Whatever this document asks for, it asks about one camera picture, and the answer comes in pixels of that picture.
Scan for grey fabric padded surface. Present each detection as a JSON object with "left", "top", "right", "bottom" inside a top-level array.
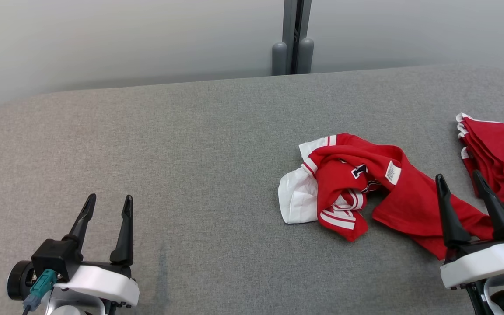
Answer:
[{"left": 0, "top": 64, "right": 504, "bottom": 315}]

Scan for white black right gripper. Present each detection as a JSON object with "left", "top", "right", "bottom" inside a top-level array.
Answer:
[{"left": 435, "top": 170, "right": 504, "bottom": 290}]

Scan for red shorts with white stripe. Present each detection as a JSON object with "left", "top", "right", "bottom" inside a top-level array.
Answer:
[{"left": 455, "top": 112, "right": 504, "bottom": 208}]

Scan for red white sports jersey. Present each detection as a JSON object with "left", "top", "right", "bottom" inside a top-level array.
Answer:
[{"left": 278, "top": 133, "right": 496, "bottom": 260}]

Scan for grey partition post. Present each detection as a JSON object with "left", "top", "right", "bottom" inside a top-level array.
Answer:
[{"left": 271, "top": 0, "right": 315, "bottom": 76}]

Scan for teal plug camera cable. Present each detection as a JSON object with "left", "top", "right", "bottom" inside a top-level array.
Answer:
[{"left": 21, "top": 269, "right": 58, "bottom": 315}]

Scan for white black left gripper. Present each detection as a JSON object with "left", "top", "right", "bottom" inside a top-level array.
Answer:
[{"left": 52, "top": 193, "right": 140, "bottom": 307}]

